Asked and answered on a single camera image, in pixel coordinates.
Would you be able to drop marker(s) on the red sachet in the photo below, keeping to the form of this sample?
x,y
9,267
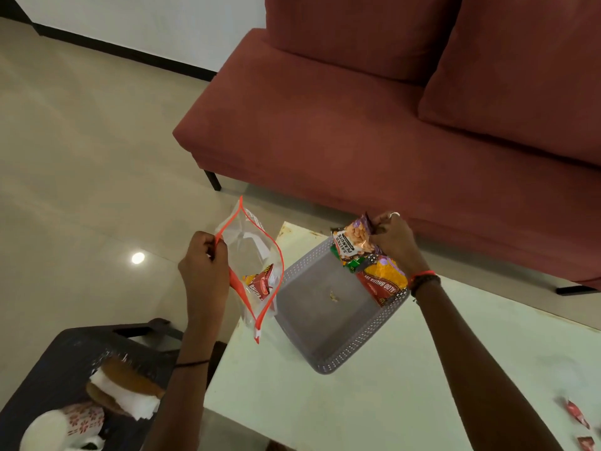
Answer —
x,y
576,413
587,443

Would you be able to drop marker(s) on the green snack packet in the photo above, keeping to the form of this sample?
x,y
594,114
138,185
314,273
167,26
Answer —
x,y
353,263

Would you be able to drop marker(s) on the person's left fingers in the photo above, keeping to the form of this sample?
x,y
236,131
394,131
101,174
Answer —
x,y
211,243

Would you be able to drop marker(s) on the person's right hand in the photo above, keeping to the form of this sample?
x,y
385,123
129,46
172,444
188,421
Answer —
x,y
397,244

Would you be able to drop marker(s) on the black plastic stool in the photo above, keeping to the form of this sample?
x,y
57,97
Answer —
x,y
61,371

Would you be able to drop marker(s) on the red yellow snack packet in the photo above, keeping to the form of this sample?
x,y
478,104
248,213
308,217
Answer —
x,y
259,284

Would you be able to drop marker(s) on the white paper cup red print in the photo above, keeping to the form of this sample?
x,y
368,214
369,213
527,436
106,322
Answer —
x,y
63,427

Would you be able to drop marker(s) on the red orange snack packet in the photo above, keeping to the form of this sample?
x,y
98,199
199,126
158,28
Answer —
x,y
382,281

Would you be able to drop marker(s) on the thin black wrist band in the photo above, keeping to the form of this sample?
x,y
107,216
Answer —
x,y
191,364

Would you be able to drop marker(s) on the maroon sofa back cushion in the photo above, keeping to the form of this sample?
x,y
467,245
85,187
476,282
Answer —
x,y
361,28
521,70

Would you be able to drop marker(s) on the grey perforated plastic basket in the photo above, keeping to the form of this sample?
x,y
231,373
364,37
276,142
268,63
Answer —
x,y
328,305

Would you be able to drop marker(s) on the person's right forearm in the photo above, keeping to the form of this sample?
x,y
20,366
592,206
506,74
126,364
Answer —
x,y
474,366

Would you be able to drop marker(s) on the white tissue paper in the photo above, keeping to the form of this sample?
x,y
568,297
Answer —
x,y
124,399

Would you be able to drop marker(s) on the person's left hand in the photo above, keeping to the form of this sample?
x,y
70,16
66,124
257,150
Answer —
x,y
204,281

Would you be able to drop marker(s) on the maroon fabric sofa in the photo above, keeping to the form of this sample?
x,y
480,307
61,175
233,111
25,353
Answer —
x,y
357,136

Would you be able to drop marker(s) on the person's left forearm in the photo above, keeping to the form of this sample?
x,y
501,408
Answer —
x,y
181,394

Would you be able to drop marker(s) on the person's right fingers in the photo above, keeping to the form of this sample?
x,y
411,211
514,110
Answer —
x,y
382,223

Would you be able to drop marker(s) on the orange purple snack packet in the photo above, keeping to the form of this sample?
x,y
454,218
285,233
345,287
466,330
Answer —
x,y
353,241

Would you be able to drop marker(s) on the clear zip bag orange seal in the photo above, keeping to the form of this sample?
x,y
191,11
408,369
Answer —
x,y
256,267

